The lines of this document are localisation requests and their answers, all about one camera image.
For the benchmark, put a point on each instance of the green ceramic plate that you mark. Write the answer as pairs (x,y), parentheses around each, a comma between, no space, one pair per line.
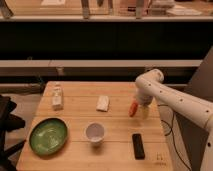
(48,136)

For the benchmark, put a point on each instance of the black remote control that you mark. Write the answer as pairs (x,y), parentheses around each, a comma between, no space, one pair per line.
(138,147)

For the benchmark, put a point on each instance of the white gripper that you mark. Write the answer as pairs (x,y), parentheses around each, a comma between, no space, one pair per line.
(143,99)

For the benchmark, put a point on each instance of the white paper cup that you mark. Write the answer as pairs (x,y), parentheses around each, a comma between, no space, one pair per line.
(95,133)

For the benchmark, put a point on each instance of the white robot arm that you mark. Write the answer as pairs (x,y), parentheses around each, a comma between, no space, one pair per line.
(149,86)

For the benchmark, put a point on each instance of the dark robot base panel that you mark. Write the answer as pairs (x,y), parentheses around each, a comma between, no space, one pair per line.
(194,137)

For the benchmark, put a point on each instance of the white folded cloth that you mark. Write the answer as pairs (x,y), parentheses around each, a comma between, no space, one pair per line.
(103,103)

